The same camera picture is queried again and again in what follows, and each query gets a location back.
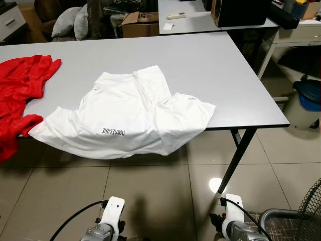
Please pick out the black oblong box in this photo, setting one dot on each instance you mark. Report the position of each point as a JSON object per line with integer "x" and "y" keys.
{"x": 286, "y": 16}

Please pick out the white remote control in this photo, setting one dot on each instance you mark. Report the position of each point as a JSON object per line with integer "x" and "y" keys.
{"x": 176, "y": 15}

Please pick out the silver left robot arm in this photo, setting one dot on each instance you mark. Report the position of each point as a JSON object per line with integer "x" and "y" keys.
{"x": 98, "y": 233}

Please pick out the small grey table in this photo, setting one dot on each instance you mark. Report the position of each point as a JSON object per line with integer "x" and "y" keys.
{"x": 195, "y": 22}

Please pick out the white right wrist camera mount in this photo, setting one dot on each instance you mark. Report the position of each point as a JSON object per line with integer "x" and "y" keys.
{"x": 233, "y": 206}

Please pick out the black wooden speaker box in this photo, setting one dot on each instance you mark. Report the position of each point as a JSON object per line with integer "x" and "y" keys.
{"x": 241, "y": 12}

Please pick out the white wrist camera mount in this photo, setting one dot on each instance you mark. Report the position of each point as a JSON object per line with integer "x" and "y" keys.
{"x": 233, "y": 206}
{"x": 113, "y": 208}

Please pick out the white desk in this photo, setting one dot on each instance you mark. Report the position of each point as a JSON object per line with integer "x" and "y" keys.
{"x": 296, "y": 35}

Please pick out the white printed t-shirt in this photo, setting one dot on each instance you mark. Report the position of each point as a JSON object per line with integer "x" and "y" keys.
{"x": 125, "y": 110}

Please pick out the white bin with blue lid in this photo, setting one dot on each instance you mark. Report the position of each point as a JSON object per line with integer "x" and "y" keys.
{"x": 303, "y": 108}

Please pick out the grey pillow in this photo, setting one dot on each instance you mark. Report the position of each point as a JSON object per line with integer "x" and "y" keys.
{"x": 65, "y": 22}
{"x": 82, "y": 25}

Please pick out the large grey table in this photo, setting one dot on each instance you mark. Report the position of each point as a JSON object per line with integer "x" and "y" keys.
{"x": 200, "y": 65}

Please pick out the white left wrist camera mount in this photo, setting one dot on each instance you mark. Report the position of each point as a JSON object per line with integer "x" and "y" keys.
{"x": 113, "y": 208}

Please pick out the small white paper card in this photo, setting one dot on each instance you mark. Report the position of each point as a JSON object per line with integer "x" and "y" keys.
{"x": 168, "y": 25}

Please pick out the brown cardboard box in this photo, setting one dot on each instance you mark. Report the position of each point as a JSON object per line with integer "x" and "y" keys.
{"x": 140, "y": 25}

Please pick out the white drawer cabinet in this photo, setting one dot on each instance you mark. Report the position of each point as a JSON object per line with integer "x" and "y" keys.
{"x": 11, "y": 22}

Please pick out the red garment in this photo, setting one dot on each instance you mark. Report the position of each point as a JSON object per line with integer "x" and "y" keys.
{"x": 20, "y": 80}

